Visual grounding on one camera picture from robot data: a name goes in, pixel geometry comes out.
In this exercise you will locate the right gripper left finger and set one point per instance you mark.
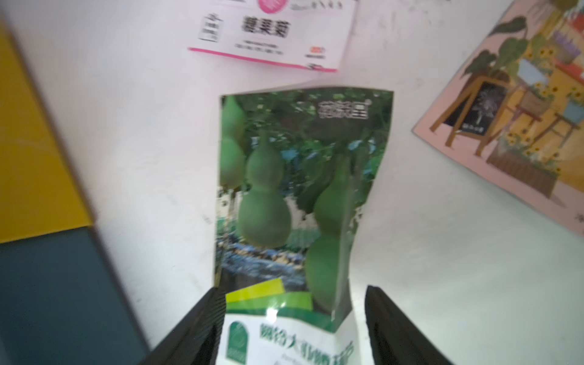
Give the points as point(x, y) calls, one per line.
point(196, 338)

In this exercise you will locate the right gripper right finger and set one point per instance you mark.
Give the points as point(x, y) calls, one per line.
point(394, 339)

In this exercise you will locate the orange seed bag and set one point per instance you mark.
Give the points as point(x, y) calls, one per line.
point(513, 113)

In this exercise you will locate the teal drawer cabinet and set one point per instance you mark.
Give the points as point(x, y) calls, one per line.
point(60, 300)

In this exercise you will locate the chrysanthemum seed bag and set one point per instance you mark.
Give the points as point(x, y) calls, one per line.
point(295, 34)

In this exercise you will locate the green gourd seed bag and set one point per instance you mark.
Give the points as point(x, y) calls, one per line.
point(296, 169)

